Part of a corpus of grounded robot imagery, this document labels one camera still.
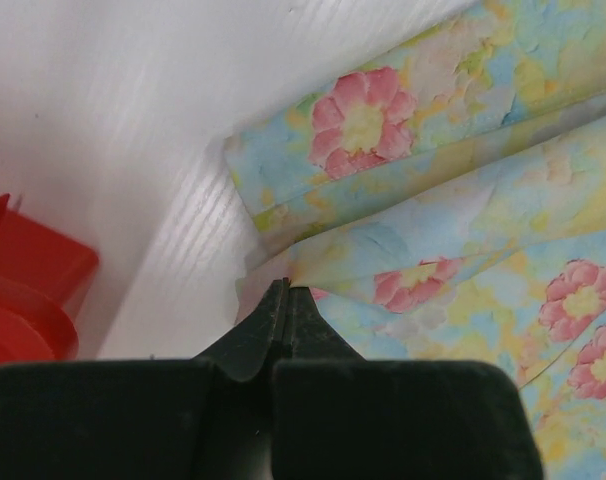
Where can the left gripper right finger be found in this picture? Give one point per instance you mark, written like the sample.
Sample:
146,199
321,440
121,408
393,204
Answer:
339,416

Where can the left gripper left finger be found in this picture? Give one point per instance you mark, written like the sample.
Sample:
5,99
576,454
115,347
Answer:
202,418

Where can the pastel floral skirt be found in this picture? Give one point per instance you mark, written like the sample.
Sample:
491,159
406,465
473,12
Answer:
447,201

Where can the red plastic bin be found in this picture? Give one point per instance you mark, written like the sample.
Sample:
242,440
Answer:
45,276

